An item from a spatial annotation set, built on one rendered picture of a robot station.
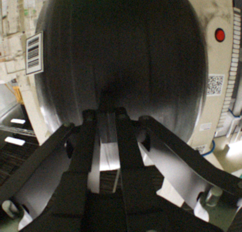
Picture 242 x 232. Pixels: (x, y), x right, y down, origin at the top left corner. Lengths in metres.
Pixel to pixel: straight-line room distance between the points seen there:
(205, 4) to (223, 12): 0.07
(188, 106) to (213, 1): 0.35
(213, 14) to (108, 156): 0.45
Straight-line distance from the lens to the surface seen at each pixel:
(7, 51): 4.92
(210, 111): 0.57
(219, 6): 0.51
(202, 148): 0.67
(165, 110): 0.22
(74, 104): 0.20
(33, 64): 0.23
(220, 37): 0.50
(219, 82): 0.54
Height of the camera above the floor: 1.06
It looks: 29 degrees up
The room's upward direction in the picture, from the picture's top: 176 degrees clockwise
